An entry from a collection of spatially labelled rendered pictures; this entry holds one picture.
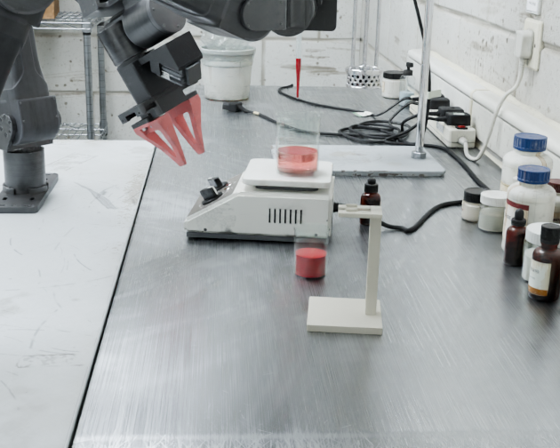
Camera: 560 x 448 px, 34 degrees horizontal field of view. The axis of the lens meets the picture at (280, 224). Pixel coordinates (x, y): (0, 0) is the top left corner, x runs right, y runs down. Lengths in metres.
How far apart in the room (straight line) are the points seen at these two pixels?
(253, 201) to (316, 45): 2.51
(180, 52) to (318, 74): 2.58
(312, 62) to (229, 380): 2.90
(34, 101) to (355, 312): 0.64
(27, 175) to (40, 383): 0.62
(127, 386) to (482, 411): 0.32
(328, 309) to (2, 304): 0.36
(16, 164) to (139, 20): 0.38
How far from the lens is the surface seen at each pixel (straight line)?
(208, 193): 1.27
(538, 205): 1.24
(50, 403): 0.85
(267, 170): 1.27
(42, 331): 1.00
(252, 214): 1.23
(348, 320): 0.99
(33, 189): 1.46
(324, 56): 3.71
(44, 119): 1.43
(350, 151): 1.75
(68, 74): 3.75
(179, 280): 1.11
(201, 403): 0.84
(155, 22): 1.16
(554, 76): 1.62
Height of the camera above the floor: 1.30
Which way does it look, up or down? 18 degrees down
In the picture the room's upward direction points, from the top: 1 degrees clockwise
